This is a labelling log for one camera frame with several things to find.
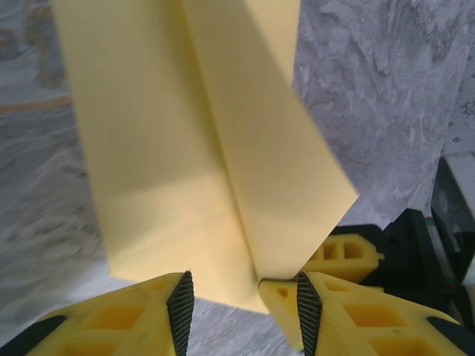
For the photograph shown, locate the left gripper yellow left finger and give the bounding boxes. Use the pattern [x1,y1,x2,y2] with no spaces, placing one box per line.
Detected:
[0,270,194,356]

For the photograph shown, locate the yellow square paper sheet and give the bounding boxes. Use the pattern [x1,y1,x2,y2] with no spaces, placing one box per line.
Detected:
[51,0,361,317]

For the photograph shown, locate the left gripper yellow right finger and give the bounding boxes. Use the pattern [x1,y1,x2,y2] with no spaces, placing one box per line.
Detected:
[295,271,475,356]

